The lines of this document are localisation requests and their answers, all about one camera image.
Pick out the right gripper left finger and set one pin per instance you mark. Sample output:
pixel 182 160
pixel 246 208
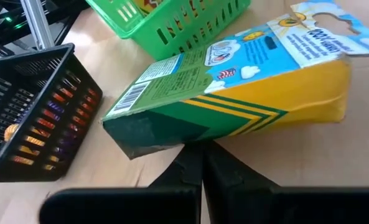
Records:
pixel 125 205

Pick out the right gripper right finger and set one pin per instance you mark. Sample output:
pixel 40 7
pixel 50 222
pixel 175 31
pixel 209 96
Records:
pixel 265 205

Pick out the black plastic slotted basket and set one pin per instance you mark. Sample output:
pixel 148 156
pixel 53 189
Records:
pixel 31 55

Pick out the green plastic slotted basket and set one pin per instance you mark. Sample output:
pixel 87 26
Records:
pixel 187 28

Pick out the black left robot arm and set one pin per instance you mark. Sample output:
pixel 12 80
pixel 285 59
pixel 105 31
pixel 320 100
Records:
pixel 0 28

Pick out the black metal table frame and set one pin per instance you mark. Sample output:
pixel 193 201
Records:
pixel 69 18

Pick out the silver aluminium post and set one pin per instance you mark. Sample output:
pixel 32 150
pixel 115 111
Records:
pixel 36 21

